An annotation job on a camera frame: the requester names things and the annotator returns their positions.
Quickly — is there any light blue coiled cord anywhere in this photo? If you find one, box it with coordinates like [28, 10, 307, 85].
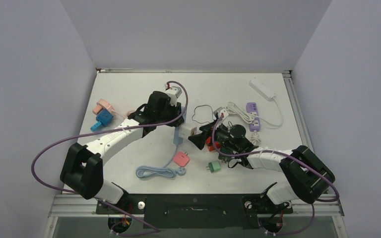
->
[135, 144, 187, 180]

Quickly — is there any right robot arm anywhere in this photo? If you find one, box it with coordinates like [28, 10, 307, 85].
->
[188, 123, 335, 212]

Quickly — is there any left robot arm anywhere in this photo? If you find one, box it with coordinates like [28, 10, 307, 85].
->
[60, 87, 185, 213]

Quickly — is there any light blue power strip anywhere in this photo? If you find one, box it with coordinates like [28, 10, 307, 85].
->
[173, 107, 187, 146]

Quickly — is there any pink cable coil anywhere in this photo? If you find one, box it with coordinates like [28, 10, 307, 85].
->
[113, 110, 137, 119]

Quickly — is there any red pink plug adapter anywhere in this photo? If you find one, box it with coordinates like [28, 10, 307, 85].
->
[205, 137, 215, 152]

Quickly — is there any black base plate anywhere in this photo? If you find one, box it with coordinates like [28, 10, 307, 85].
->
[96, 193, 293, 229]

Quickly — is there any light green charger plug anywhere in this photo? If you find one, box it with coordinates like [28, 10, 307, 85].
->
[206, 161, 221, 173]

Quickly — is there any white wall adapter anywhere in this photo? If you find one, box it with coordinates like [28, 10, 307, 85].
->
[179, 123, 197, 140]

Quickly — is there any blue adapter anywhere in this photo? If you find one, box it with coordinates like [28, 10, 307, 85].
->
[90, 109, 114, 132]

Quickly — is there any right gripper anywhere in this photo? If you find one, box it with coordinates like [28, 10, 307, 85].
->
[189, 119, 240, 152]

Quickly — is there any white power strip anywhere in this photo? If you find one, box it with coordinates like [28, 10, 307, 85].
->
[249, 80, 275, 102]

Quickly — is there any purple USB power strip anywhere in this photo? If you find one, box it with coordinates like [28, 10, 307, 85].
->
[246, 102, 261, 132]

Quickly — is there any dark green cube socket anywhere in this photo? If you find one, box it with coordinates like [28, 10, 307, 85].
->
[218, 155, 233, 164]

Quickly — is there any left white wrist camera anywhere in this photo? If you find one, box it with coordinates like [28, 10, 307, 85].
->
[165, 86, 183, 100]

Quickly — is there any thin black cable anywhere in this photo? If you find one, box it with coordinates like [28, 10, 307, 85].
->
[191, 104, 216, 125]

